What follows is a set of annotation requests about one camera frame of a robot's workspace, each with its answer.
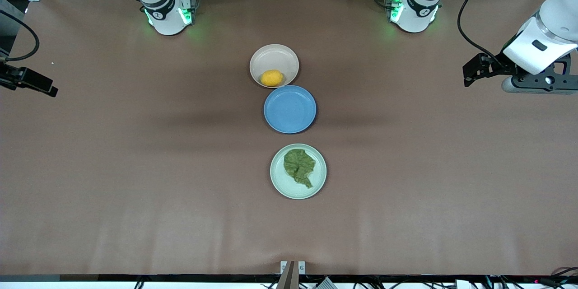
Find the yellow lemon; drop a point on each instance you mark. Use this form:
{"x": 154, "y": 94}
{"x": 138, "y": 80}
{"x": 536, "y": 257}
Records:
{"x": 272, "y": 78}

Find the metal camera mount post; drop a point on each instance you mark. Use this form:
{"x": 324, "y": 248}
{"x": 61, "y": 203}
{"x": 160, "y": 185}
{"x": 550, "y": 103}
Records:
{"x": 291, "y": 275}

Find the blue round plate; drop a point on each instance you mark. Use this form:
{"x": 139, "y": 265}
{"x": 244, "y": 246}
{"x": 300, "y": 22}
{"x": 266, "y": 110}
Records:
{"x": 290, "y": 109}

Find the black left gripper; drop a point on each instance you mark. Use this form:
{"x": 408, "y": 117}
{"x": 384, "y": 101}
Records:
{"x": 497, "y": 67}

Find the beige round plate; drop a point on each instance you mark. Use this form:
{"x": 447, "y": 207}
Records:
{"x": 275, "y": 59}

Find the green lettuce leaf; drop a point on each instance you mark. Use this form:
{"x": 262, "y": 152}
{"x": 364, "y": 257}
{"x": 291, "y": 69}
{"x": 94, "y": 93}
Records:
{"x": 298, "y": 165}

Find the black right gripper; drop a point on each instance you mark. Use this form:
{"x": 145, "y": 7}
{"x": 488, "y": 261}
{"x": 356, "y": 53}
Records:
{"x": 10, "y": 76}

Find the pale green round plate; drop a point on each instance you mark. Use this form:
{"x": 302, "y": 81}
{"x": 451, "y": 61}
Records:
{"x": 282, "y": 180}

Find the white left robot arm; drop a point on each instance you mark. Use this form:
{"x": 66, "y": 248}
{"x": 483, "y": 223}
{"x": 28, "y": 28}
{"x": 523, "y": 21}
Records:
{"x": 417, "y": 9}

